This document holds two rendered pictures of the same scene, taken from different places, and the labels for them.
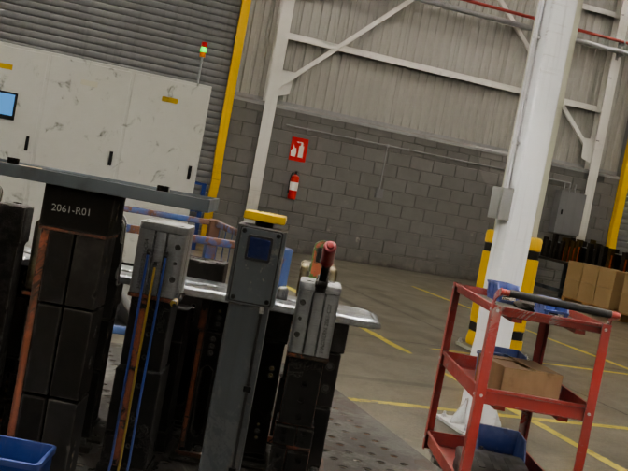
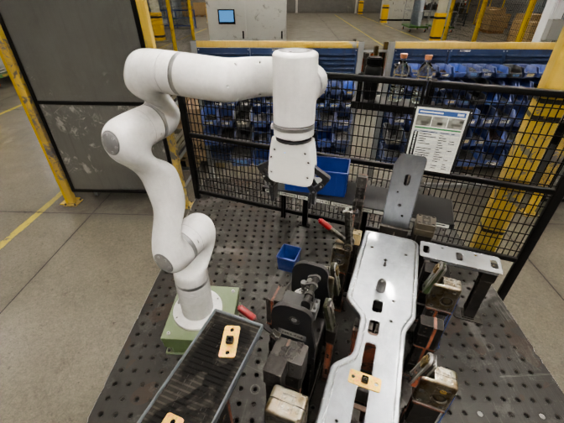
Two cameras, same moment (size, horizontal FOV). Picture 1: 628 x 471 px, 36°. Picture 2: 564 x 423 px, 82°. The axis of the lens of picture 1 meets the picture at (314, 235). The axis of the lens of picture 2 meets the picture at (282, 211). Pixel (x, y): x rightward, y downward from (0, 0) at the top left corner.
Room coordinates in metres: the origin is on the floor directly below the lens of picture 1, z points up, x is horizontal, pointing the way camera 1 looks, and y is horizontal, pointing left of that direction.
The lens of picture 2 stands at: (1.67, 0.07, 1.85)
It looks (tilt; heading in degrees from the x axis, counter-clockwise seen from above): 34 degrees down; 112
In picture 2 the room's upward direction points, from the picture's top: straight up
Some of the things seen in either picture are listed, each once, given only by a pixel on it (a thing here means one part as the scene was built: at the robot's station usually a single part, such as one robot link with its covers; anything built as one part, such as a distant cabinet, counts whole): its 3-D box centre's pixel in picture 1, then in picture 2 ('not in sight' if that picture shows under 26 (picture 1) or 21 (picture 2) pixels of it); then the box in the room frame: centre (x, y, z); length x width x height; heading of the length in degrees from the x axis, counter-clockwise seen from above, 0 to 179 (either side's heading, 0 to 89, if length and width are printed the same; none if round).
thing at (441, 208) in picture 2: not in sight; (353, 195); (1.50, 1.46, 1.02); 0.90 x 0.22 x 0.03; 1
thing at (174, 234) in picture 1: (146, 346); not in sight; (1.55, 0.24, 0.90); 0.13 x 0.10 x 0.41; 1
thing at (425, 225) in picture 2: not in sight; (416, 252); (1.83, 1.31, 0.88); 0.08 x 0.08 x 0.36; 1
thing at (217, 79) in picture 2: not in sight; (251, 80); (1.35, 0.71, 1.70); 0.30 x 0.16 x 0.09; 178
